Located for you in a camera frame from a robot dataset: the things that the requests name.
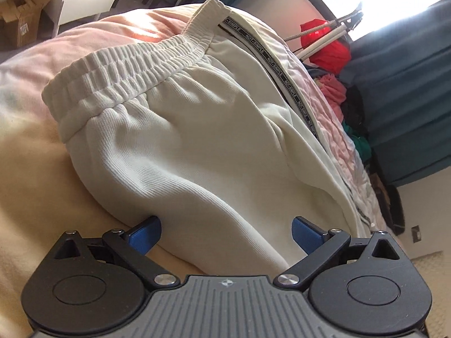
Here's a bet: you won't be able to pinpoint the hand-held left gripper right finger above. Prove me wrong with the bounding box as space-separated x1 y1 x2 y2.
273 216 402 289

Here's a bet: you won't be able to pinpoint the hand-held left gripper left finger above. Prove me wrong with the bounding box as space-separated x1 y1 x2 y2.
52 215 180 287

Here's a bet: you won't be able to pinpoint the cream pants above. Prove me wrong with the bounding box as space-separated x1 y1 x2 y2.
41 0 380 279

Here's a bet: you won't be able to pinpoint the green cloth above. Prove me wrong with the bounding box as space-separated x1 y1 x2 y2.
343 123 373 161

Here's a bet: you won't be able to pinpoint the patterned pillow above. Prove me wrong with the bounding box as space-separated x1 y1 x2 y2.
410 251 451 324

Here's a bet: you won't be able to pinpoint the bed with pink sheet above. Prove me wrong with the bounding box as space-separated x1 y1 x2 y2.
0 3 389 338

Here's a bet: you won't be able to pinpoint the pink cloth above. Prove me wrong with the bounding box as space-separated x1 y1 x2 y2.
315 72 350 121

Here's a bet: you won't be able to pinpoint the teal curtain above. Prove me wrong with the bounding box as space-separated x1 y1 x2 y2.
337 0 451 188

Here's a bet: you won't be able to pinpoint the red cloth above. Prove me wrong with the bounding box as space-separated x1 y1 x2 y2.
299 19 353 75

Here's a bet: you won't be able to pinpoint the garment steamer stand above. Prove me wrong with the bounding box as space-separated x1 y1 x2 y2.
282 1 366 63

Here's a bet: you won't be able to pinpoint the window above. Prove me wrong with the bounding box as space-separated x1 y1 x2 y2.
299 0 445 42

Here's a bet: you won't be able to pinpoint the open cardboard box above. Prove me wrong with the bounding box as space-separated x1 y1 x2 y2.
0 0 48 48

